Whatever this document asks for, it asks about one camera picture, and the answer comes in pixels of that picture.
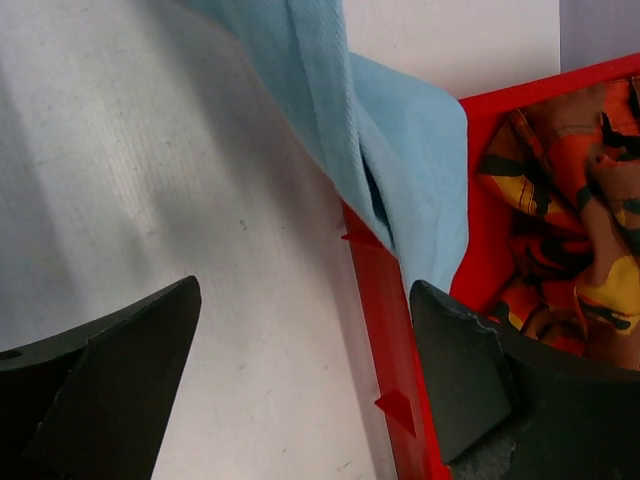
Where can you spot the orange camouflage trousers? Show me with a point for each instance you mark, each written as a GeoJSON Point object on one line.
{"type": "Point", "coordinates": [570, 166]}

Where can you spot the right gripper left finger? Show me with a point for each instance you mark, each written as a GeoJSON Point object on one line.
{"type": "Point", "coordinates": [94, 402]}

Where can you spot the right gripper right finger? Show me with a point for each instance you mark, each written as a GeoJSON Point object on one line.
{"type": "Point", "coordinates": [507, 407]}

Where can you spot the red plastic tray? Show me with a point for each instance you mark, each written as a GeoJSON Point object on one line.
{"type": "Point", "coordinates": [486, 266]}

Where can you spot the light blue trousers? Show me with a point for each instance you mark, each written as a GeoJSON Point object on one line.
{"type": "Point", "coordinates": [394, 147]}

